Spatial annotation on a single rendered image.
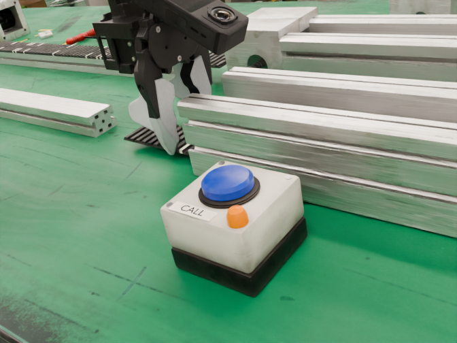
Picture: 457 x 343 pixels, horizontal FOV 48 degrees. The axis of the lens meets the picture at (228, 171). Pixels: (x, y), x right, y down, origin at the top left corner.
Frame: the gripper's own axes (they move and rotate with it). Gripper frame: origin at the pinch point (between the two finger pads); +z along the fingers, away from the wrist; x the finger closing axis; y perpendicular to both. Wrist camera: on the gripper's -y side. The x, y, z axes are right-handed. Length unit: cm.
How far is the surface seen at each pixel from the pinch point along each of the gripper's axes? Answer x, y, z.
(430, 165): 5.1, -28.4, -4.2
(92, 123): 1.2, 16.6, 0.3
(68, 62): -17.9, 46.6, 0.6
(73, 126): 1.9, 20.2, 1.0
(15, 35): -33, 89, 1
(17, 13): -36, 89, -3
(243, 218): 16.2, -19.7, -4.7
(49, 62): -17, 52, 1
